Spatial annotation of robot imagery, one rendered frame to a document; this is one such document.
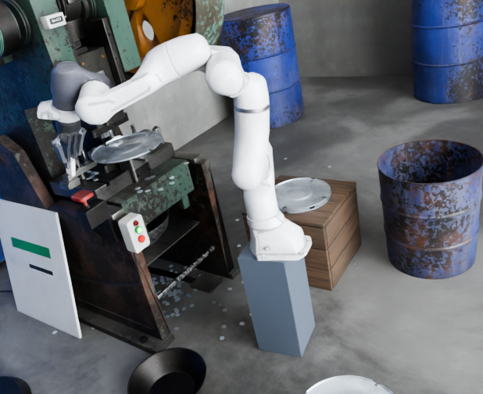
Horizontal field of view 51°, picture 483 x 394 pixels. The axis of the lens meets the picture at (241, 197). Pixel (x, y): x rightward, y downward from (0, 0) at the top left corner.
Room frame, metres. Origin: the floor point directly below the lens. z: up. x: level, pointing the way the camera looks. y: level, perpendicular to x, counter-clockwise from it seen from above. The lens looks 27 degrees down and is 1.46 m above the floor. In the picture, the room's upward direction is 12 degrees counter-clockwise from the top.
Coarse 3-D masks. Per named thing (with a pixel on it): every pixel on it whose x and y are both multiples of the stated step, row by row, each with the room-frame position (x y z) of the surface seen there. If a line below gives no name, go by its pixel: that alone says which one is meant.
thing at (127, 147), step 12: (144, 132) 2.08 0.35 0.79; (108, 144) 2.04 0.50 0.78; (120, 144) 1.99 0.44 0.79; (132, 144) 1.96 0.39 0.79; (144, 144) 1.94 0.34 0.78; (156, 144) 1.91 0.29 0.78; (96, 156) 1.92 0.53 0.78; (108, 156) 1.89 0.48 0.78; (120, 156) 1.86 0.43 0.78; (132, 156) 1.83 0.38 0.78
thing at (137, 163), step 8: (160, 144) 1.91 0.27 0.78; (152, 152) 1.83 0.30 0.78; (128, 160) 1.88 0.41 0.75; (136, 160) 1.90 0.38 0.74; (144, 160) 1.79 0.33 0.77; (120, 168) 1.92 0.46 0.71; (128, 168) 1.89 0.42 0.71; (136, 168) 1.89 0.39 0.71; (144, 168) 1.92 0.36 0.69; (136, 176) 1.88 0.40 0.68; (144, 176) 1.91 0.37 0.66
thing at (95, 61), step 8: (80, 48) 2.00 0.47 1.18; (88, 48) 2.06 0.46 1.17; (96, 48) 2.01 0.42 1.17; (80, 56) 1.94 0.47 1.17; (88, 56) 1.97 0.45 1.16; (96, 56) 1.99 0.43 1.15; (104, 56) 2.02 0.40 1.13; (88, 64) 1.96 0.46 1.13; (96, 64) 1.99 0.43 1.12; (104, 64) 2.01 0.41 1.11; (96, 72) 1.98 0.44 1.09; (104, 72) 2.00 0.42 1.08; (112, 80) 2.02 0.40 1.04; (120, 112) 1.98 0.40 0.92; (80, 120) 1.98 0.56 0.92; (112, 120) 1.94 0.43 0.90; (96, 128) 1.92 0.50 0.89
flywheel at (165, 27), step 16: (128, 0) 2.28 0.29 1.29; (144, 0) 2.26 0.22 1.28; (160, 0) 2.21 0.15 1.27; (176, 0) 2.15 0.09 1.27; (192, 0) 2.05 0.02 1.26; (128, 16) 2.35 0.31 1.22; (144, 16) 2.28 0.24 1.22; (160, 16) 2.22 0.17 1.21; (176, 16) 2.17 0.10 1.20; (192, 16) 2.06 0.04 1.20; (160, 32) 2.24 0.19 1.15; (176, 32) 2.18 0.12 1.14; (192, 32) 2.09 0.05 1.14; (144, 48) 2.32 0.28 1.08
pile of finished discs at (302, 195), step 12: (288, 180) 2.16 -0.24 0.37; (300, 180) 2.14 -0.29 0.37; (312, 180) 2.13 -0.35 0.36; (276, 192) 2.07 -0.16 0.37; (288, 192) 2.03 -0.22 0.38; (300, 192) 2.01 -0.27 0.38; (312, 192) 1.99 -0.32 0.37; (324, 192) 1.97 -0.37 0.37; (288, 204) 1.94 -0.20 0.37; (300, 204) 1.92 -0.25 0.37; (312, 204) 1.89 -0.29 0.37
